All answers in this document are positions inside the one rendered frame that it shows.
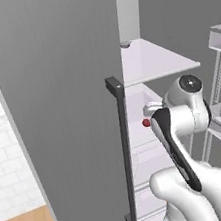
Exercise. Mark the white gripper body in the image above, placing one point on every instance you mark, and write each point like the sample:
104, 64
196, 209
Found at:
150, 107

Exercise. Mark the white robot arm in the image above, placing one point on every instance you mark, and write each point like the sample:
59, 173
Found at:
209, 188

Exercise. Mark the red strawberry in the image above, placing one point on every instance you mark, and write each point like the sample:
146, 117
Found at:
146, 122

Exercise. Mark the white fridge shelf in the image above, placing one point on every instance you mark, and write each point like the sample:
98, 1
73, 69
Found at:
138, 135

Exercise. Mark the pale glass fridge shelf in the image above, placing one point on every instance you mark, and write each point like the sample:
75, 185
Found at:
152, 60

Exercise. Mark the white fridge drawer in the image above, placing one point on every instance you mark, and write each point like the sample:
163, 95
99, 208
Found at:
148, 164
145, 199

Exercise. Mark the grey fridge door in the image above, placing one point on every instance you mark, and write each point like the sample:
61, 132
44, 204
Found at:
58, 107

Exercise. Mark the small grey jar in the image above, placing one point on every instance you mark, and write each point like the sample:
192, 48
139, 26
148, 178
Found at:
125, 44

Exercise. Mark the white door rack bin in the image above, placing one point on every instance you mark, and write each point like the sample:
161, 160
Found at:
218, 39

